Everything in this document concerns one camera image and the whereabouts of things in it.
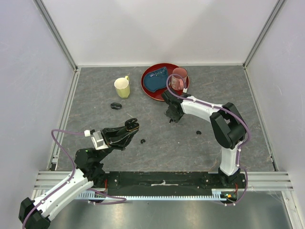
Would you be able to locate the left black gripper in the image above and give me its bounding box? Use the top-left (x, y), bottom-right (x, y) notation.
top-left (96, 123), bottom-right (139, 163)

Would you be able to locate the right aluminium frame post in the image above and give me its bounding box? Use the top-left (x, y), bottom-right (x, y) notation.
top-left (243, 0), bottom-right (286, 70)

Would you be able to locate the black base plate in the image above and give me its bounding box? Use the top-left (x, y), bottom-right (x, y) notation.
top-left (105, 171), bottom-right (246, 197)

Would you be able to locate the yellow-green mug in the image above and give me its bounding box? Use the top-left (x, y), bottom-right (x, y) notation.
top-left (114, 76), bottom-right (130, 99)

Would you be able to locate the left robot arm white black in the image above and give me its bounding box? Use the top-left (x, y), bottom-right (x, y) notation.
top-left (19, 118), bottom-right (140, 229)

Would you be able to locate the blue leaf-shaped dish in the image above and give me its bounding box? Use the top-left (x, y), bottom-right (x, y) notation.
top-left (143, 67), bottom-right (169, 93)

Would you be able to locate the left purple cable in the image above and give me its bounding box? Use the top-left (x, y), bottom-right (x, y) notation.
top-left (21, 129), bottom-right (91, 229)

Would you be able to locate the black oval charging case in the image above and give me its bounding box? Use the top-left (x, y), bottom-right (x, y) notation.
top-left (110, 103), bottom-right (122, 110)

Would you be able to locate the slotted cable duct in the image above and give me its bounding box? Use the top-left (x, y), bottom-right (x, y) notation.
top-left (75, 189), bottom-right (238, 201)

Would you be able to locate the black glossy charging case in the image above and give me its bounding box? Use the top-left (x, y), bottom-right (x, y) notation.
top-left (124, 118), bottom-right (140, 131)

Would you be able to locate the pink patterned mug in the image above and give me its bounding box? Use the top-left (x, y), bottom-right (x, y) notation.
top-left (170, 67), bottom-right (187, 91)

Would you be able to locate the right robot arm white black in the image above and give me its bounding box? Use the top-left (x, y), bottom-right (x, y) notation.
top-left (162, 90), bottom-right (249, 188)

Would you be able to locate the aluminium frame post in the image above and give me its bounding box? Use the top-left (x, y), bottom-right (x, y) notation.
top-left (33, 0), bottom-right (78, 71)
top-left (243, 0), bottom-right (286, 70)

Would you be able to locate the red round tray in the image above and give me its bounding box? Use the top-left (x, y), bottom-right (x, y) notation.
top-left (141, 63), bottom-right (190, 102)

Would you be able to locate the left aluminium frame post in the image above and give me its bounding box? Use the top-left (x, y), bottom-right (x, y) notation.
top-left (33, 0), bottom-right (78, 71)

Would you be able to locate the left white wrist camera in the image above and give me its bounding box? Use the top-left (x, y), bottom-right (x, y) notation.
top-left (84, 129), bottom-right (108, 150)

